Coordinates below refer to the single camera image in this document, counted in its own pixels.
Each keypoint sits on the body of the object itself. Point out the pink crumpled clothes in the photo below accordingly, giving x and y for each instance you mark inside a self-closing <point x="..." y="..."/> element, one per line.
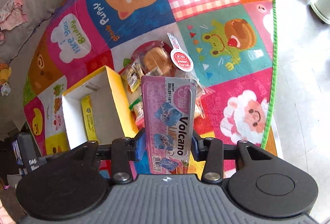
<point x="12" y="15"/>

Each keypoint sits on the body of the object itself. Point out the pink Volcano snack pack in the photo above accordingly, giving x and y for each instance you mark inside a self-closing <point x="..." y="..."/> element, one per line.
<point x="169" y="109"/>

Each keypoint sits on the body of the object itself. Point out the orange plush toy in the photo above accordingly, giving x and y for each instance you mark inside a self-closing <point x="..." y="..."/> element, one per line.
<point x="5" y="74"/>

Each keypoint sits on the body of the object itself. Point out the green red snack packet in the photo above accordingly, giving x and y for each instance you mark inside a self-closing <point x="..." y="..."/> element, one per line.
<point x="137" y="108"/>

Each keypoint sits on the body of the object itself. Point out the white tall plant pot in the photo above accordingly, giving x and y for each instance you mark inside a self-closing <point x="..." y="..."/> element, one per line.
<point x="321" y="9"/>

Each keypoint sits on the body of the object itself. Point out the small yellow candy packet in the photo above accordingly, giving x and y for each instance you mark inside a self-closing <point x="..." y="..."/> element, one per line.
<point x="132" y="75"/>

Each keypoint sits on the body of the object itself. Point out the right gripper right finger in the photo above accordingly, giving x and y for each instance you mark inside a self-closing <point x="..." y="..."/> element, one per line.
<point x="198" y="149"/>

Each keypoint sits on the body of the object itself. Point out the yellow snack bar pack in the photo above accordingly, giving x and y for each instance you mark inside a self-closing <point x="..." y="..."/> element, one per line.
<point x="87" y="110"/>

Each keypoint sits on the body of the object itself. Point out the yellow cardboard box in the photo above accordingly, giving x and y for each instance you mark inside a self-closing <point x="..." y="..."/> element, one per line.
<point x="112" y="117"/>

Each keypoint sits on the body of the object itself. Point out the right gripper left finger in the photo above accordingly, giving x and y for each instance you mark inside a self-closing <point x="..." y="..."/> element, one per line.
<point x="136" y="146"/>

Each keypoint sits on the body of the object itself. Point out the colourful cartoon play mat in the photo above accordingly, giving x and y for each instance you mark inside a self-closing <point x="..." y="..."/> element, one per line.
<point x="229" y="41"/>

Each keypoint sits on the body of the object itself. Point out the bagged bread with red tag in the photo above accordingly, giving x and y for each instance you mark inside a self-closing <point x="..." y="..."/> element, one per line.
<point x="153" y="58"/>

